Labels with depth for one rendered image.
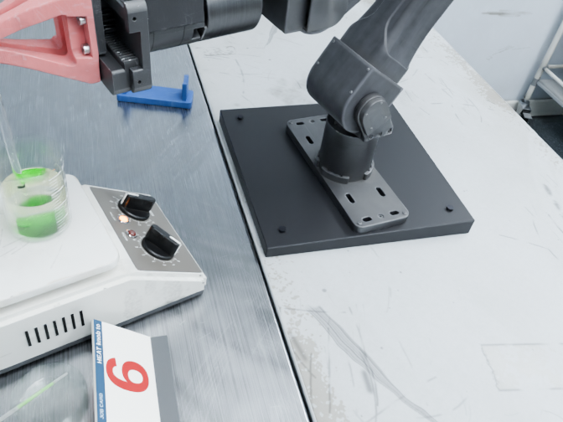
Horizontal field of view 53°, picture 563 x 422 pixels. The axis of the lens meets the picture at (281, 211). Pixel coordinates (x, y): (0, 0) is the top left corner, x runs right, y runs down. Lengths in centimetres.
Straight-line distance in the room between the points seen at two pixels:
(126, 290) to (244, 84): 45
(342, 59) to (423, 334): 28
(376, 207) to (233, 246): 17
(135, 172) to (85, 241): 21
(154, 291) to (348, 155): 26
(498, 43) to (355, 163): 202
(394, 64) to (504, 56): 211
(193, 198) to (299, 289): 17
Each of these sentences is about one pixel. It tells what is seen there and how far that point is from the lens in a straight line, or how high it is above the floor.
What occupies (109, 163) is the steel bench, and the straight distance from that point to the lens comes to 70.
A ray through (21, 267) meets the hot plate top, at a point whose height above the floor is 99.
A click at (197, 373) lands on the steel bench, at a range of 51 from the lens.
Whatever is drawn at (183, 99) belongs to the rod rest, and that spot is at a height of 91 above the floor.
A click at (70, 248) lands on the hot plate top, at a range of 48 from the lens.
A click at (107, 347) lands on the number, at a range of 48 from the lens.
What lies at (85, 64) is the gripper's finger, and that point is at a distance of 41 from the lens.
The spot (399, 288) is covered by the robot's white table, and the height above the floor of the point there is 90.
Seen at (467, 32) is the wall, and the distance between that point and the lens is 249.
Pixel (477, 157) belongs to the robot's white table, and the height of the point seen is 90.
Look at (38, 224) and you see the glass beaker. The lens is 47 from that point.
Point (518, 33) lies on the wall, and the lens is 265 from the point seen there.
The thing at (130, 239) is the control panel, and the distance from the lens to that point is 52.
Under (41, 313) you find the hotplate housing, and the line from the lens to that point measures 47.
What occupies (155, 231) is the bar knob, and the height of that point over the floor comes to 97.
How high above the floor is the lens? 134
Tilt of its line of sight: 43 degrees down
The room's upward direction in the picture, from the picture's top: 11 degrees clockwise
